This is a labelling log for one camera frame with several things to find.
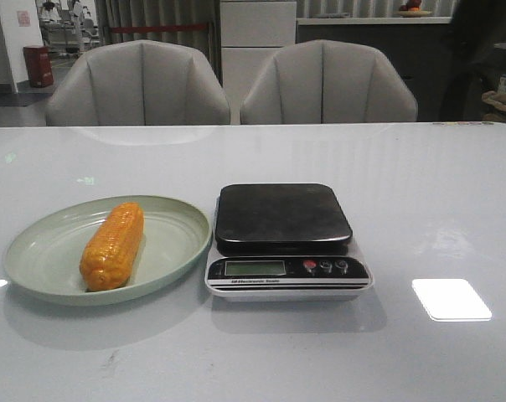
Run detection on orange corn cob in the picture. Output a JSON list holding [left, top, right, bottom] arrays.
[[79, 202, 144, 291]]

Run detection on digital kitchen scale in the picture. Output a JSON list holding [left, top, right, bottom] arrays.
[[204, 183, 374, 302]]

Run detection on right grey upholstered chair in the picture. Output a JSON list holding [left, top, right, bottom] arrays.
[[240, 39, 418, 125]]

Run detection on grey upholstered chair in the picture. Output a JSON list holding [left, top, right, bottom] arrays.
[[45, 39, 230, 126], [240, 39, 418, 125]]

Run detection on light green oval plate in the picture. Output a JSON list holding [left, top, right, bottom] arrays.
[[3, 195, 212, 307]]

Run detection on left grey upholstered chair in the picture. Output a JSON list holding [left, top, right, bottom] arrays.
[[45, 39, 230, 126]]

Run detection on white drawer cabinet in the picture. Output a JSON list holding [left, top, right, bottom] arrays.
[[219, 1, 297, 124]]

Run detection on coloured sticker strip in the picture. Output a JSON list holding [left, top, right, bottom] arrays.
[[432, 121, 494, 126]]

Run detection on red barrier tape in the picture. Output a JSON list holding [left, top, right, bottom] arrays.
[[109, 23, 209, 34]]

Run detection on dark sideboard counter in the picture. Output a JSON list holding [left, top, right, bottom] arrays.
[[296, 17, 506, 122]]

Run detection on fruit bowl on counter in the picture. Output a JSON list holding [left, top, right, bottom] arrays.
[[395, 0, 431, 18]]

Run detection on red trash bin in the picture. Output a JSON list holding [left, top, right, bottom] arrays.
[[23, 45, 54, 88]]

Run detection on tan cushion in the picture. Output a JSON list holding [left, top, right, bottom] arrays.
[[482, 91, 506, 124]]

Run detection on dark side table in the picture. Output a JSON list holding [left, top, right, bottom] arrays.
[[439, 43, 506, 121]]

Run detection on pink wall notice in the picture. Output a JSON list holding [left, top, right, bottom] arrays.
[[17, 10, 31, 27]]

